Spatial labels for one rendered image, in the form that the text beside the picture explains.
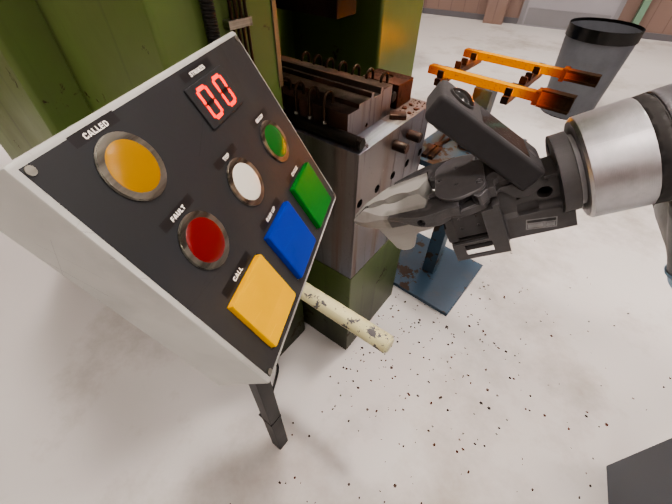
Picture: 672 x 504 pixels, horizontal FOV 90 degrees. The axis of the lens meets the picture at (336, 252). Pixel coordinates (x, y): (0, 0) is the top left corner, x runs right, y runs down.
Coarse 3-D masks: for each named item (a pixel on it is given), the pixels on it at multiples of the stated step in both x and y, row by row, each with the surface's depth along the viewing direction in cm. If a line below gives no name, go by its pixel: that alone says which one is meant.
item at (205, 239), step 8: (192, 224) 31; (200, 224) 32; (208, 224) 33; (216, 224) 34; (192, 232) 31; (200, 232) 32; (208, 232) 32; (216, 232) 33; (192, 240) 31; (200, 240) 31; (208, 240) 32; (216, 240) 33; (224, 240) 34; (192, 248) 31; (200, 248) 31; (208, 248) 32; (216, 248) 33; (224, 248) 34; (200, 256) 31; (208, 256) 32; (216, 256) 33
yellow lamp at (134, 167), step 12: (120, 144) 27; (132, 144) 28; (108, 156) 26; (120, 156) 27; (132, 156) 27; (144, 156) 28; (108, 168) 26; (120, 168) 26; (132, 168) 27; (144, 168) 28; (156, 168) 29; (120, 180) 26; (132, 180) 27; (144, 180) 28; (156, 180) 29
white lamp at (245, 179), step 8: (240, 168) 38; (248, 168) 40; (240, 176) 38; (248, 176) 39; (256, 176) 41; (240, 184) 38; (248, 184) 39; (256, 184) 40; (240, 192) 38; (248, 192) 39; (256, 192) 40
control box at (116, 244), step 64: (192, 64) 36; (128, 128) 28; (192, 128) 34; (256, 128) 43; (0, 192) 22; (64, 192) 23; (128, 192) 27; (192, 192) 32; (64, 256) 26; (128, 256) 26; (192, 256) 30; (128, 320) 32; (192, 320) 30
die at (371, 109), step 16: (304, 64) 98; (304, 80) 90; (320, 80) 88; (368, 80) 90; (288, 96) 85; (304, 96) 85; (320, 96) 85; (336, 96) 82; (352, 96) 83; (368, 96) 83; (384, 96) 87; (304, 112) 85; (320, 112) 82; (336, 112) 79; (352, 112) 79; (368, 112) 84; (384, 112) 91; (352, 128) 82
